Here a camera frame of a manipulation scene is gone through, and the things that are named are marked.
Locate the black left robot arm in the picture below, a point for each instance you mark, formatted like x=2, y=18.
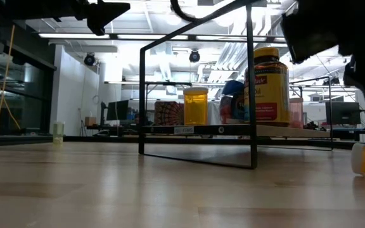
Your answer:
x=27, y=9

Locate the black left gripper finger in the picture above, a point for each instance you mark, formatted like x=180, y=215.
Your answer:
x=112, y=11

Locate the brown cardboard box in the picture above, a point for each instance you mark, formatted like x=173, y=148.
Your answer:
x=90, y=121

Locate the wide orange vial white cap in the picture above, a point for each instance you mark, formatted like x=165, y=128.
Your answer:
x=195, y=109

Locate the black ceiling spotlight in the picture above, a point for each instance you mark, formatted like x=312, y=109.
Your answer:
x=89, y=59
x=194, y=56

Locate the grey cloth cover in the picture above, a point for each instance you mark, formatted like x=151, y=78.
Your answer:
x=214, y=112

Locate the pale green vial white cap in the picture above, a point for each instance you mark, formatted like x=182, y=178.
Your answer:
x=58, y=134

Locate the black metal table frame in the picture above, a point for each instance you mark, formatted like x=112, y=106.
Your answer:
x=100, y=138

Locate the amber bottle with yellow cap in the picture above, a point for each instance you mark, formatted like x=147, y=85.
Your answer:
x=271, y=95

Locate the large white bottle maroon label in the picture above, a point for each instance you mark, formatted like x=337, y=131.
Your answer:
x=296, y=114

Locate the black monitor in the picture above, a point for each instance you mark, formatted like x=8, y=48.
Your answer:
x=117, y=110
x=342, y=112

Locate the patterned wall hanging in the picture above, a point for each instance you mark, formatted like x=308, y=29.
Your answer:
x=168, y=113

